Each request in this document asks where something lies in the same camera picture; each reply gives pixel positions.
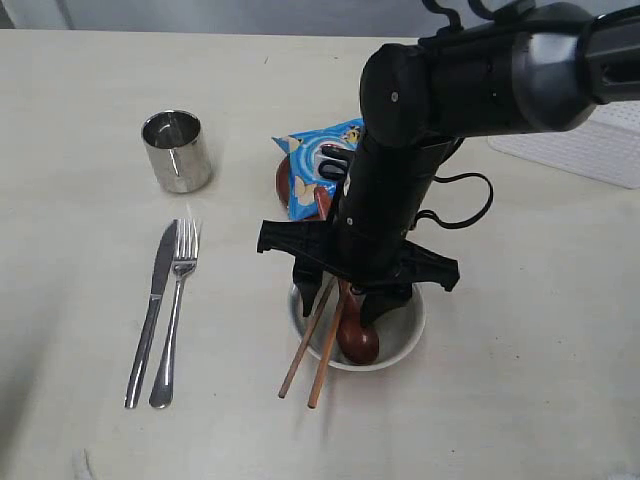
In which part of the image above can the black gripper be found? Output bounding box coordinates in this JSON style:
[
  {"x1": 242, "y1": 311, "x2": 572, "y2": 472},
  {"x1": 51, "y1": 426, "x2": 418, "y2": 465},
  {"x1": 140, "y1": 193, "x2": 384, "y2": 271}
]
[{"x1": 257, "y1": 199, "x2": 460, "y2": 328}]

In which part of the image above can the dark brown wooden spoon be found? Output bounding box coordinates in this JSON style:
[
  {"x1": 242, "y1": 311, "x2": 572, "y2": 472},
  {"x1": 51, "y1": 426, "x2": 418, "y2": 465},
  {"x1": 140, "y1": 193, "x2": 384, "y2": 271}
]
[{"x1": 336, "y1": 280, "x2": 379, "y2": 365}]

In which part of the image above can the pale green ceramic bowl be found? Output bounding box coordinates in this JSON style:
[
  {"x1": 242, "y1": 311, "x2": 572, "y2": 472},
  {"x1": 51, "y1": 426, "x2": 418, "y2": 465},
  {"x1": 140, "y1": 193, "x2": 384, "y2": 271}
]
[{"x1": 307, "y1": 286, "x2": 427, "y2": 372}]

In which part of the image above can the brown wooden chopstick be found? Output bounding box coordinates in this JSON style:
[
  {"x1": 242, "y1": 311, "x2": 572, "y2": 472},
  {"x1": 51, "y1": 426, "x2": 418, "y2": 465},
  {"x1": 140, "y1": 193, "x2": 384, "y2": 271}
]
[
  {"x1": 278, "y1": 277, "x2": 336, "y2": 399},
  {"x1": 307, "y1": 280, "x2": 349, "y2": 409}
]

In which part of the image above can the dark brown round plate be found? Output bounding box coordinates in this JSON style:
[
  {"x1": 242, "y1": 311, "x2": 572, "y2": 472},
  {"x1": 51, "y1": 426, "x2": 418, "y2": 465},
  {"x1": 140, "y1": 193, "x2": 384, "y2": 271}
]
[{"x1": 275, "y1": 156, "x2": 336, "y2": 221}]

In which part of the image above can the blue potato chips bag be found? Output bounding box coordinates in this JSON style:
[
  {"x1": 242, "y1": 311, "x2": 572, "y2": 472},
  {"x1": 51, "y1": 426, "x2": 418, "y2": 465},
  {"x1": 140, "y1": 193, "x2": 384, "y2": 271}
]
[{"x1": 272, "y1": 118, "x2": 364, "y2": 221}]

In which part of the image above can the silver metal fork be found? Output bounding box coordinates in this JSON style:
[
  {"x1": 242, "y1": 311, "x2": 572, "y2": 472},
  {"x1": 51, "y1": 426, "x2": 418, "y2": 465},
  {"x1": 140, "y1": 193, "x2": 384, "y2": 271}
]
[{"x1": 149, "y1": 218, "x2": 200, "y2": 409}]

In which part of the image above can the silver metal table knife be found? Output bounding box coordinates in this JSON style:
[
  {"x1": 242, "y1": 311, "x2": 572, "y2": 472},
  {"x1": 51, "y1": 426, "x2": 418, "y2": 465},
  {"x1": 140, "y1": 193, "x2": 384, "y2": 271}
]
[{"x1": 124, "y1": 220, "x2": 177, "y2": 409}]

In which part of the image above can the silver foil packet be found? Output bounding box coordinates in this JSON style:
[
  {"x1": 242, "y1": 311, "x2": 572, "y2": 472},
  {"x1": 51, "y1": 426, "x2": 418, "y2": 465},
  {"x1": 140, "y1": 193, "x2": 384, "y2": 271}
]
[{"x1": 141, "y1": 110, "x2": 213, "y2": 194}]

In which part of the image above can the white perforated plastic basket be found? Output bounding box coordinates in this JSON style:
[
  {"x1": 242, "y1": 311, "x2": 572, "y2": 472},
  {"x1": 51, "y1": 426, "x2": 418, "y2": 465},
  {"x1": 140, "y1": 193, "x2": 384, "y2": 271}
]
[{"x1": 488, "y1": 101, "x2": 639, "y2": 189}]

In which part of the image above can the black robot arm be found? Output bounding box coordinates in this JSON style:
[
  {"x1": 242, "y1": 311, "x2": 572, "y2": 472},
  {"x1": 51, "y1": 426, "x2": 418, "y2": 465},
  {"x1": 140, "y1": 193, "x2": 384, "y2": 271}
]
[{"x1": 257, "y1": 1, "x2": 639, "y2": 325}]

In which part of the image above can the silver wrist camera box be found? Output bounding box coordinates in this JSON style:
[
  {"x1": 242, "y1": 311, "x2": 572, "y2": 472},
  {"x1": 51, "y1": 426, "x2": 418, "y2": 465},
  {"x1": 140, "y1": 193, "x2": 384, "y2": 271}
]
[{"x1": 317, "y1": 145, "x2": 355, "y2": 182}]

